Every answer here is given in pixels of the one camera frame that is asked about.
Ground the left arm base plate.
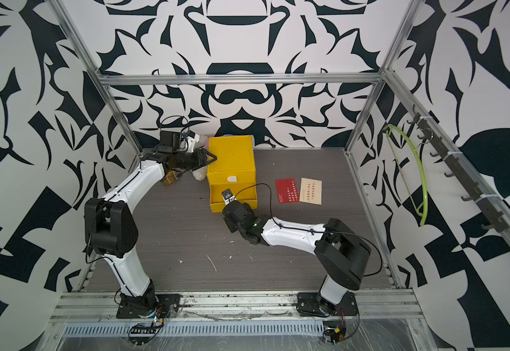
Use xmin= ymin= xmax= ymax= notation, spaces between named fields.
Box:
xmin=116 ymin=294 xmax=182 ymax=320

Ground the brown plaid cloth item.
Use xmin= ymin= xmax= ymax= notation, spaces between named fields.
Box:
xmin=161 ymin=171 xmax=180 ymax=186

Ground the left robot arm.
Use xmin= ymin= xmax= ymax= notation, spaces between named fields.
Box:
xmin=84 ymin=130 xmax=218 ymax=316

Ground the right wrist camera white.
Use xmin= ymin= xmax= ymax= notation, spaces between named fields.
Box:
xmin=221 ymin=189 xmax=235 ymax=206

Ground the white plush toy pink shirt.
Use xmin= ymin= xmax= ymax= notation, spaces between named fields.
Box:
xmin=187 ymin=132 xmax=209 ymax=181

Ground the yellow plastic drawer cabinet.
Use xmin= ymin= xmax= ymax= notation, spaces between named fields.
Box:
xmin=207 ymin=135 xmax=256 ymax=185

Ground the green cable loop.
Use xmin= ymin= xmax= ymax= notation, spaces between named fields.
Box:
xmin=383 ymin=124 xmax=429 ymax=228

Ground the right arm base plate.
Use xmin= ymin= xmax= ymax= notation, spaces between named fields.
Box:
xmin=296 ymin=292 xmax=359 ymax=318

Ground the beige postcard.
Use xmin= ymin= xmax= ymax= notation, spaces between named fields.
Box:
xmin=300 ymin=178 xmax=322 ymax=206

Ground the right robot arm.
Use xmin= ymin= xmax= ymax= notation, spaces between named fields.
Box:
xmin=223 ymin=200 xmax=371 ymax=305

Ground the red postcard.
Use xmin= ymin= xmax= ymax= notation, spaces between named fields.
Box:
xmin=275 ymin=178 xmax=300 ymax=204

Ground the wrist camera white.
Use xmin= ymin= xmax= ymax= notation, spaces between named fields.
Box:
xmin=221 ymin=189 xmax=235 ymax=206
xmin=180 ymin=133 xmax=196 ymax=153

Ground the black wall hook rack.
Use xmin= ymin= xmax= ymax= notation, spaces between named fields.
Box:
xmin=408 ymin=105 xmax=510 ymax=233

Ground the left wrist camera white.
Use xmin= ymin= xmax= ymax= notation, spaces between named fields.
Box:
xmin=180 ymin=133 xmax=196 ymax=153

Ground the yellow drawer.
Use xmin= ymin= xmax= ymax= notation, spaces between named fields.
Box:
xmin=210 ymin=182 xmax=258 ymax=213

